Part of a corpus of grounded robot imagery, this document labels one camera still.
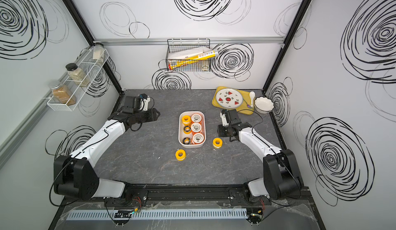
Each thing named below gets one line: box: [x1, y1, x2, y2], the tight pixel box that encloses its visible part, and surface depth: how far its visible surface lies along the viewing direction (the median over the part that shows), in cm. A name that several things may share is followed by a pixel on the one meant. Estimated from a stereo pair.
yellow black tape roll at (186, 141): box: [182, 137, 192, 145], surface depth 93 cm
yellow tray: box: [211, 86, 255, 115], surface depth 114 cm
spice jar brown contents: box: [48, 80, 77, 106], surface depth 65 cm
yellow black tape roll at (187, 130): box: [183, 125, 192, 135], surface depth 98 cm
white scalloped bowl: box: [254, 96, 275, 114], surface depth 111 cm
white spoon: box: [249, 91, 256, 108], surface depth 118 cm
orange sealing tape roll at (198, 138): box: [191, 132, 206, 145], surface depth 91 cm
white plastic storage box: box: [178, 110, 207, 148], surface depth 96 cm
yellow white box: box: [167, 46, 219, 71], surface depth 88 cm
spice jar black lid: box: [65, 62, 91, 87], surface depth 72 cm
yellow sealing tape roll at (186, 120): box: [181, 115, 192, 126], surface depth 101 cm
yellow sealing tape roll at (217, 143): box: [212, 137, 224, 150], surface depth 93 cm
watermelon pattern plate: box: [215, 88, 244, 110], surface depth 117 cm
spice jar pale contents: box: [92, 42, 105, 63], surface depth 88 cm
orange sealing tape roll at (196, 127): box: [190, 122, 203, 134], surface depth 96 cm
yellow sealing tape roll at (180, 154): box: [174, 148, 187, 162], surface depth 88 cm
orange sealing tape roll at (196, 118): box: [190, 112, 203, 124], surface depth 101 cm
